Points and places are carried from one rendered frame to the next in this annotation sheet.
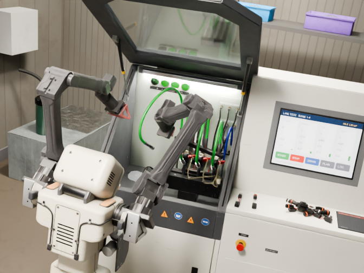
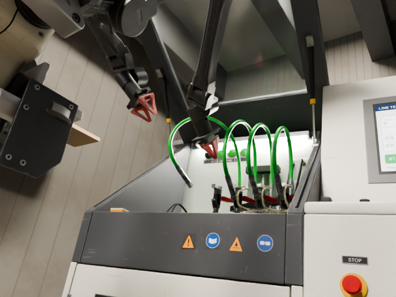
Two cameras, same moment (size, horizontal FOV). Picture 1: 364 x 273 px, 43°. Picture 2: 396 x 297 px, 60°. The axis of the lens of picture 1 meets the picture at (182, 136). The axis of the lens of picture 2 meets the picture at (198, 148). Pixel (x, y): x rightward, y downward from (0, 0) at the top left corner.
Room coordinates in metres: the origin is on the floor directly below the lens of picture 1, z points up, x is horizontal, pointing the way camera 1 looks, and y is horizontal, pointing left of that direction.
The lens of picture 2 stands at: (1.12, -0.26, 0.74)
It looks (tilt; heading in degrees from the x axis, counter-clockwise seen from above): 24 degrees up; 19
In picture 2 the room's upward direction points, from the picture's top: 8 degrees clockwise
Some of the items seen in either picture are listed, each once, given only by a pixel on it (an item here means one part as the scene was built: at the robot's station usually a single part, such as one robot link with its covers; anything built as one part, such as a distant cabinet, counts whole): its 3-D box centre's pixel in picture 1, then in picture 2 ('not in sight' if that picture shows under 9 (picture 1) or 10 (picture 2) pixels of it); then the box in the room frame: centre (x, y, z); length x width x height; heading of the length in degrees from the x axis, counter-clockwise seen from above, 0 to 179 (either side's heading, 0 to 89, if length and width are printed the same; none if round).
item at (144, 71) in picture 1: (189, 78); (248, 139); (2.52, 0.00, 1.43); 0.54 x 0.03 x 0.02; 79
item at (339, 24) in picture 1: (329, 22); not in sight; (3.66, -1.01, 1.70); 0.36 x 0.25 x 0.12; 71
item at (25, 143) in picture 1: (60, 120); not in sight; (4.10, 1.16, 0.46); 0.97 x 0.76 x 0.92; 161
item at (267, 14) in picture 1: (253, 11); not in sight; (3.85, -0.45, 1.70); 0.32 x 0.22 x 0.10; 71
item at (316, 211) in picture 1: (309, 208); not in sight; (1.98, -0.65, 1.01); 0.23 x 0.11 x 0.06; 79
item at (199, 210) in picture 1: (155, 209); (174, 242); (2.03, 0.09, 0.87); 0.62 x 0.04 x 0.16; 79
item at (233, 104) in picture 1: (226, 124); (302, 184); (2.48, -0.24, 1.20); 0.13 x 0.03 x 0.31; 79
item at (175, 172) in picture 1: (189, 187); not in sight; (2.24, -0.07, 0.91); 0.34 x 0.10 x 0.15; 79
